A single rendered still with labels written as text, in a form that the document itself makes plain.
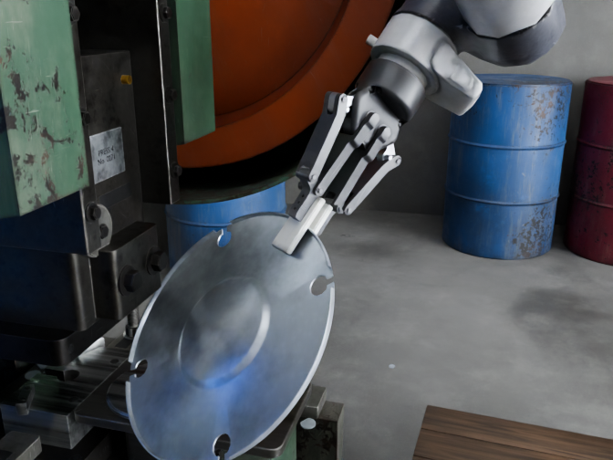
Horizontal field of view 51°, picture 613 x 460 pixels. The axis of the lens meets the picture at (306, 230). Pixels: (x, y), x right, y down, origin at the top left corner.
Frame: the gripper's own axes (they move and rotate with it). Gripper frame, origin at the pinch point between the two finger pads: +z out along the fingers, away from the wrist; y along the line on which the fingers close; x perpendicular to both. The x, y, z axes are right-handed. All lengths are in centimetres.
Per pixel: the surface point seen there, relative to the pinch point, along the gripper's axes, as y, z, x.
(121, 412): 0.2, 28.0, -8.6
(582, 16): -210, -213, -146
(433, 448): -79, 15, -19
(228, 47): 1.2, -21.1, -36.6
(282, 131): -9.2, -14.2, -26.7
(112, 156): 15.6, 4.7, -15.0
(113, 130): 17.0, 2.4, -15.5
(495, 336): -183, -30, -79
